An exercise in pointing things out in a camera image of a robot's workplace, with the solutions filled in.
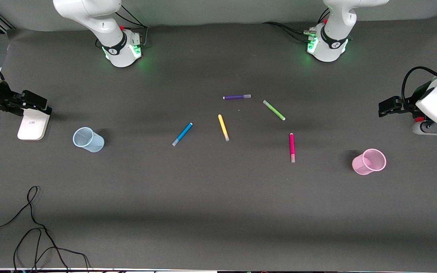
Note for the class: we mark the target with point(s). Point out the translucent pink cup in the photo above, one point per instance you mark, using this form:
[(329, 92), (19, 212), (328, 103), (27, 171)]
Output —
[(360, 167)]

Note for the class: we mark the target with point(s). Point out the aluminium frame rail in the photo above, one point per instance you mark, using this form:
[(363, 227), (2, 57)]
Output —
[(7, 25)]

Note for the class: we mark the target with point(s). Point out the blue marker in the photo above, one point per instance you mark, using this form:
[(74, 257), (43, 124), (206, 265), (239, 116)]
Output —
[(182, 134)]

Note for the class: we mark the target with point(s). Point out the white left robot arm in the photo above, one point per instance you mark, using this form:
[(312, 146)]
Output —
[(334, 41)]

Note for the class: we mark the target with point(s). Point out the red white mount piece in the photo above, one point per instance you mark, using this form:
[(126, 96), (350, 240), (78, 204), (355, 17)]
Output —
[(418, 119)]

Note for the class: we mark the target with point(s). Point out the translucent blue cup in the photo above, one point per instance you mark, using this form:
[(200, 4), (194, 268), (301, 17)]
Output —
[(89, 143)]

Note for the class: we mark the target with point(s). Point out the green marker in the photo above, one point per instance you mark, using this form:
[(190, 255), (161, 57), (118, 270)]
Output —
[(274, 110)]

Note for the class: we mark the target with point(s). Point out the purple marker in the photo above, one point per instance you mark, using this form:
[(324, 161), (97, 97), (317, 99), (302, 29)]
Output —
[(235, 97)]

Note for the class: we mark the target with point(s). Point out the pink marker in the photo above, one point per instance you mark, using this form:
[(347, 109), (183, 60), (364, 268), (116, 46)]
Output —
[(292, 146)]

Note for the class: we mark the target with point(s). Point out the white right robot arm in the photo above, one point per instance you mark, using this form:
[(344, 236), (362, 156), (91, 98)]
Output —
[(108, 26)]

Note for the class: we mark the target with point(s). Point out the yellow marker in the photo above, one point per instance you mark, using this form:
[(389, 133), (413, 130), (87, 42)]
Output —
[(223, 127)]

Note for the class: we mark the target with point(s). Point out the white flat box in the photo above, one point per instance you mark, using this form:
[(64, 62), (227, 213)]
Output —
[(32, 127)]

